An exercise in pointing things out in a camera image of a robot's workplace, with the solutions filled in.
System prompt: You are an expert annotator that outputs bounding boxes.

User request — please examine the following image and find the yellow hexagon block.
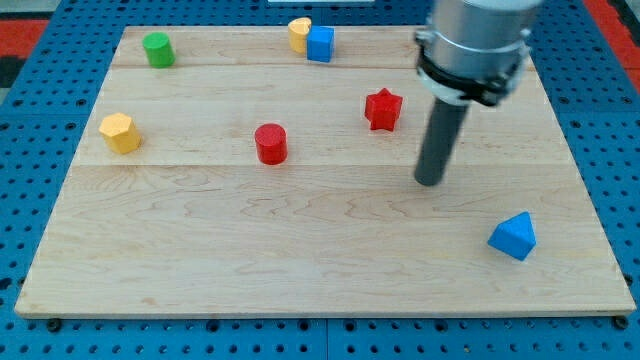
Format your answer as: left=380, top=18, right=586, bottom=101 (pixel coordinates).
left=99, top=113, right=142, bottom=154

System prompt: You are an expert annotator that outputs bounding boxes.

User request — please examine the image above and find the green cylinder block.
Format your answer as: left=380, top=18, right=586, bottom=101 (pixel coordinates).
left=142, top=32, right=175, bottom=68

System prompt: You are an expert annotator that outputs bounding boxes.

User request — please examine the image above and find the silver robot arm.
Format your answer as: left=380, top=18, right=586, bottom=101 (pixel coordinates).
left=415, top=0, right=542, bottom=106

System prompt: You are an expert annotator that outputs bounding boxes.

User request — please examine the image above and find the yellow heart block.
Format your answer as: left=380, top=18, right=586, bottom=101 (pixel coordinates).
left=287, top=17, right=312, bottom=54

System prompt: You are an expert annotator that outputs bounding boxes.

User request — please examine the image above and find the red cylinder block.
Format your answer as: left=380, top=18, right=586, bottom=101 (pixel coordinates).
left=254, top=123, right=288, bottom=165

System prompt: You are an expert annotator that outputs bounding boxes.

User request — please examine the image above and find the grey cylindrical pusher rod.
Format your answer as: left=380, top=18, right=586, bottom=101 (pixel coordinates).
left=414, top=98, right=468, bottom=186

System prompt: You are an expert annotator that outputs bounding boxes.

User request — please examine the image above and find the blue triangle block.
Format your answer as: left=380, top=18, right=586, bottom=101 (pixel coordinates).
left=488, top=212, right=537, bottom=261

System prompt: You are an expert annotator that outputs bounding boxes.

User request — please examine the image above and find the blue cube block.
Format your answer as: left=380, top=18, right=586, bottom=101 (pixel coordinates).
left=307, top=25, right=335, bottom=63

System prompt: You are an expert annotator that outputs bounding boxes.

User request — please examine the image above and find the light wooden board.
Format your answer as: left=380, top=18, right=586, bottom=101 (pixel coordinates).
left=15, top=26, right=636, bottom=319

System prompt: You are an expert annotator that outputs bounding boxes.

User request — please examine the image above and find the red star block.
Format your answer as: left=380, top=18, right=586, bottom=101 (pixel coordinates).
left=364, top=88, right=403, bottom=132

